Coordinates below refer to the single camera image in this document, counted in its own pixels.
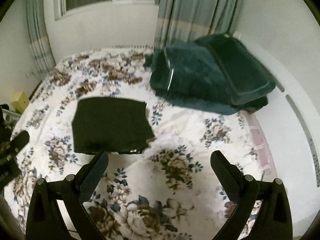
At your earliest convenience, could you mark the black striped garment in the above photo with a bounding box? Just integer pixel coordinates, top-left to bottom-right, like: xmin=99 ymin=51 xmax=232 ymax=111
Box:
xmin=72 ymin=97 xmax=155 ymax=154

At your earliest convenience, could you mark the small yellow box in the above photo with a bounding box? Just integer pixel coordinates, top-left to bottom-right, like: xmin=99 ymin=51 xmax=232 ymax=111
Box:
xmin=11 ymin=92 xmax=29 ymax=114

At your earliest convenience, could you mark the grey striped left curtain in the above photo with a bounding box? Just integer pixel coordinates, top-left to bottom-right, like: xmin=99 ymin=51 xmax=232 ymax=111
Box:
xmin=26 ymin=0 xmax=56 ymax=80

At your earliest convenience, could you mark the grey striped curtain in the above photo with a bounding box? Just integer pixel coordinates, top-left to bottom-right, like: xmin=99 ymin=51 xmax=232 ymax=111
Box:
xmin=154 ymin=0 xmax=242 ymax=48
xmin=26 ymin=0 xmax=56 ymax=80

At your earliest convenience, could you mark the white bed headboard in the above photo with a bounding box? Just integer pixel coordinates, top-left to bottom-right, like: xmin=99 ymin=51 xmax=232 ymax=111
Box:
xmin=233 ymin=31 xmax=319 ymax=238

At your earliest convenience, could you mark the dark teal pillow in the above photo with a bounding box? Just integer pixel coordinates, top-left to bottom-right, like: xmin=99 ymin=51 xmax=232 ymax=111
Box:
xmin=194 ymin=34 xmax=276 ymax=109

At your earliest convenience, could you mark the dark teal folded blanket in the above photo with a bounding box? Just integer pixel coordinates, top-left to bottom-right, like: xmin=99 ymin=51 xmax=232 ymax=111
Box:
xmin=145 ymin=41 xmax=261 ymax=115

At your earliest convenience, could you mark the grey striped right curtain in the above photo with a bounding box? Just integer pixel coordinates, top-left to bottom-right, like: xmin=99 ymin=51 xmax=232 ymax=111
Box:
xmin=154 ymin=0 xmax=242 ymax=48

